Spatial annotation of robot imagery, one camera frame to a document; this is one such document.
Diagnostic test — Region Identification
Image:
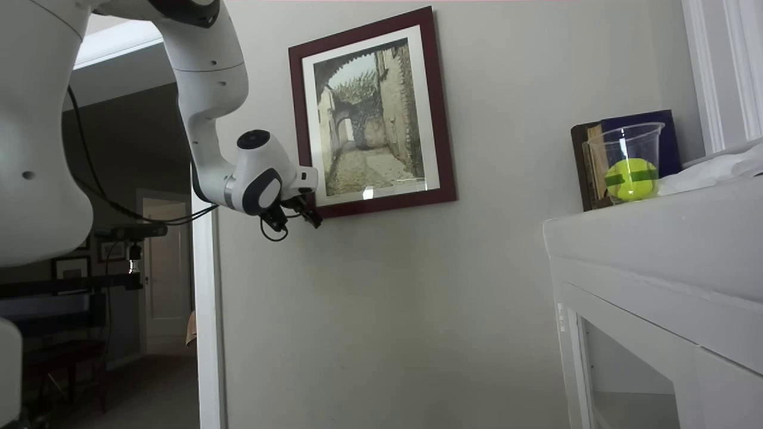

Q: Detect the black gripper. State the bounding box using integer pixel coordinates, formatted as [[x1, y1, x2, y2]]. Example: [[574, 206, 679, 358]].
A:
[[259, 188, 327, 239]]

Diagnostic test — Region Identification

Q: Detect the dark red picture frame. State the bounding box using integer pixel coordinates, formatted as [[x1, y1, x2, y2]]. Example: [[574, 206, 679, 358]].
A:
[[286, 6, 461, 222]]

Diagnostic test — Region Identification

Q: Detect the white doorway trim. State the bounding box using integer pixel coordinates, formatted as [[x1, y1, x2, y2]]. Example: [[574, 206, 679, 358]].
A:
[[189, 193, 229, 429]]

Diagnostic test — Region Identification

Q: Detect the beige panel door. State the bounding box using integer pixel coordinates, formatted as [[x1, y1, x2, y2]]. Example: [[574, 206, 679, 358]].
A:
[[140, 192, 195, 358]]

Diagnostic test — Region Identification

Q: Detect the black horizontal stand bar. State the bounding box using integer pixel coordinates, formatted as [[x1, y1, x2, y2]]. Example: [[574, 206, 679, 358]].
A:
[[0, 273, 151, 304]]

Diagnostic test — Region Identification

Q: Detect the brown wooden block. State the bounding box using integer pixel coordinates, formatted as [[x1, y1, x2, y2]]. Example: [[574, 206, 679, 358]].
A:
[[569, 120, 616, 214]]

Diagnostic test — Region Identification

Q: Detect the yellow-green tennis ball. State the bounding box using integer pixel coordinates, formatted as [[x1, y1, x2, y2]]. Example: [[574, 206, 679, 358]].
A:
[[603, 156, 660, 202]]

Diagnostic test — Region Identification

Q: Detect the clear plastic cup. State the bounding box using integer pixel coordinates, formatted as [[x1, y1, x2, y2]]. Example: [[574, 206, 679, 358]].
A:
[[601, 120, 668, 206]]

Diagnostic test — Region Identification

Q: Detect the white glass-door cabinet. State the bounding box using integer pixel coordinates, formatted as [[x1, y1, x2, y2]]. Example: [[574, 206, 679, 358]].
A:
[[542, 175, 763, 429]]

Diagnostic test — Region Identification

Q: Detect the dark blue book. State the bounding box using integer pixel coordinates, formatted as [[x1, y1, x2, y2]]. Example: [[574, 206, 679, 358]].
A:
[[599, 107, 684, 178]]

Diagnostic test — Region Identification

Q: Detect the white crumpled cloth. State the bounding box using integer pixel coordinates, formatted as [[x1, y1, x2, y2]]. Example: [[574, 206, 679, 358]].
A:
[[655, 139, 763, 197]]

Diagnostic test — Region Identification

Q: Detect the white window trim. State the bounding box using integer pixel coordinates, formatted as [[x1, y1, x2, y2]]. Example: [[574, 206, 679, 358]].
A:
[[679, 0, 763, 157]]

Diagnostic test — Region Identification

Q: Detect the small dark wall picture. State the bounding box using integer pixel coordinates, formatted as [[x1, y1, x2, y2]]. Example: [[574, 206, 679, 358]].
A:
[[53, 253, 92, 281], [98, 236, 131, 265]]

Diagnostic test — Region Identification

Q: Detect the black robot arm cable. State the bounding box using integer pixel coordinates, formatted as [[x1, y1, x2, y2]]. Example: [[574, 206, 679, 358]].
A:
[[64, 83, 219, 228]]

